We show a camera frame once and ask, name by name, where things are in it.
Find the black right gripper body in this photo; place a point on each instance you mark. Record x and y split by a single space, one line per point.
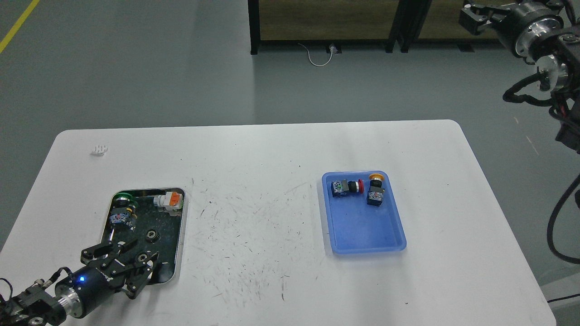
523 24

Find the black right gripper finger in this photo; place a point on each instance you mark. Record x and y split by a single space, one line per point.
476 18

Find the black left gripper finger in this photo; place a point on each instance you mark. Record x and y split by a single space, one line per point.
138 275
107 248

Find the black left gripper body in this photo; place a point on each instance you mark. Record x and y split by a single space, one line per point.
84 290

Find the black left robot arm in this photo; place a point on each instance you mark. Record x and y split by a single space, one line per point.
37 304

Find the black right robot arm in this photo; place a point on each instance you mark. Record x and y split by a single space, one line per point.
556 80

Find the silver metal tray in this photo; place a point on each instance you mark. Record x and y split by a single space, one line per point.
148 217

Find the small white plastic clip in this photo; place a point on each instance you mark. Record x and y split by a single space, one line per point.
99 151

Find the blue plastic tray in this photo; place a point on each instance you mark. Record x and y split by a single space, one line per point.
354 227

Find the green push button switch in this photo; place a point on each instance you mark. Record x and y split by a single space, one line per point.
122 214

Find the black frame wooden cabinet right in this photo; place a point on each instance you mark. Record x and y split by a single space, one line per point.
436 23

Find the black frame wooden cabinet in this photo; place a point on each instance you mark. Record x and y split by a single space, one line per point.
436 23
325 22

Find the orange white switch part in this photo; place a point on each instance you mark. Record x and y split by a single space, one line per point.
170 202

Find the black frame wooden cabinet left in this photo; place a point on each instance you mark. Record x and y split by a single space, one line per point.
325 22

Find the yellow push button switch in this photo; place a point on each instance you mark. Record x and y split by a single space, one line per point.
376 192

